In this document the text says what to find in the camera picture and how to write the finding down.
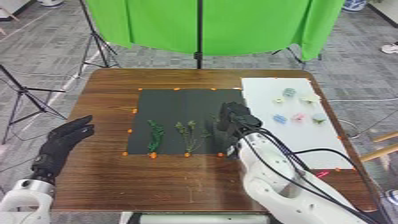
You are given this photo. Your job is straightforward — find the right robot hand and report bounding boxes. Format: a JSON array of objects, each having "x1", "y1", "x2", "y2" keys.
[{"x1": 216, "y1": 101, "x2": 265, "y2": 133}]

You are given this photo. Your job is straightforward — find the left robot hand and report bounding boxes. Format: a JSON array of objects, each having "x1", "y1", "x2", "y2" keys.
[{"x1": 31, "y1": 114, "x2": 98, "y2": 178}]

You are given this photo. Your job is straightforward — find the green sprig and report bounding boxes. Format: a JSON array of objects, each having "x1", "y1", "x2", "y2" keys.
[
  {"x1": 173, "y1": 120, "x2": 207, "y2": 154},
  {"x1": 146, "y1": 119, "x2": 169, "y2": 154},
  {"x1": 203, "y1": 115, "x2": 223, "y2": 140}
]

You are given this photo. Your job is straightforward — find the dark mat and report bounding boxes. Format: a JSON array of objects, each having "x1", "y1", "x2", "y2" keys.
[{"x1": 125, "y1": 88, "x2": 249, "y2": 156}]

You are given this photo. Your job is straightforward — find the pink flower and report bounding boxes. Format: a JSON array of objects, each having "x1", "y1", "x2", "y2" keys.
[{"x1": 290, "y1": 112, "x2": 308, "y2": 123}]

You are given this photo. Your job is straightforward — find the white sheet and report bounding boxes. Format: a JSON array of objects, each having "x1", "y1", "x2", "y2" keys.
[{"x1": 241, "y1": 77, "x2": 358, "y2": 170}]

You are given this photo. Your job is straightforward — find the white flower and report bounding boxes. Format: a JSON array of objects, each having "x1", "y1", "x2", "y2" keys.
[
  {"x1": 299, "y1": 94, "x2": 322, "y2": 105},
  {"x1": 312, "y1": 113, "x2": 329, "y2": 125}
]

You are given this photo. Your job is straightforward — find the black tripod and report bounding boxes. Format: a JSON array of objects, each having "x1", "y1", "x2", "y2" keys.
[{"x1": 0, "y1": 64, "x2": 72, "y2": 145}]

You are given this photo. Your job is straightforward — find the black stand legs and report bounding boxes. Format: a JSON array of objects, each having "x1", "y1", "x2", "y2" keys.
[{"x1": 271, "y1": 46, "x2": 326, "y2": 71}]

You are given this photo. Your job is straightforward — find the black stand pole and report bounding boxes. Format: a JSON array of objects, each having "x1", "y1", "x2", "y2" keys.
[{"x1": 193, "y1": 0, "x2": 207, "y2": 70}]

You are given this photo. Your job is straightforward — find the wooden chair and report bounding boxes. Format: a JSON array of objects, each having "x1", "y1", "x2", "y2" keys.
[{"x1": 358, "y1": 130, "x2": 398, "y2": 163}]

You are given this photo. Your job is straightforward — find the black light stand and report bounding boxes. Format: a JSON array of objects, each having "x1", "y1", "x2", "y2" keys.
[{"x1": 75, "y1": 0, "x2": 122, "y2": 78}]

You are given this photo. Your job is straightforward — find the blue white vase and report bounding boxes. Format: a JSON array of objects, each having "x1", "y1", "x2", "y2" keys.
[
  {"x1": 342, "y1": 0, "x2": 372, "y2": 13},
  {"x1": 38, "y1": 0, "x2": 66, "y2": 8}
]

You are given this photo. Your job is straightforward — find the black cable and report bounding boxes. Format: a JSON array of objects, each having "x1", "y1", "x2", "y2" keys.
[{"x1": 292, "y1": 148, "x2": 388, "y2": 224}]

